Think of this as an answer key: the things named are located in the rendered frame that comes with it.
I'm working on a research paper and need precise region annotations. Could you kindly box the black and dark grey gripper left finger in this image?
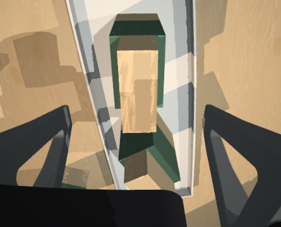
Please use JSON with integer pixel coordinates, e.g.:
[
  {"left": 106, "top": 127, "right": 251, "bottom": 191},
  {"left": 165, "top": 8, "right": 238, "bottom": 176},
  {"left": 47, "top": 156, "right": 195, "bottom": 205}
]
[{"left": 0, "top": 105, "right": 72, "bottom": 188}]

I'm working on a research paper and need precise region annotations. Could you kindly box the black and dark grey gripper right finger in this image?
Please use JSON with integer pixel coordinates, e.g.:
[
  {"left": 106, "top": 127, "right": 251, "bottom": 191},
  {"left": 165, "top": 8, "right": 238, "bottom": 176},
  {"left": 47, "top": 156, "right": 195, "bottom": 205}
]
[{"left": 202, "top": 105, "right": 281, "bottom": 227}]

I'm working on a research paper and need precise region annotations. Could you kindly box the white shallow tray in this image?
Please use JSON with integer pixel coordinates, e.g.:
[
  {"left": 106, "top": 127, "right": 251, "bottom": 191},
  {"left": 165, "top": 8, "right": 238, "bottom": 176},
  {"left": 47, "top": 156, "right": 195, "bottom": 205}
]
[{"left": 66, "top": 0, "right": 196, "bottom": 197}]

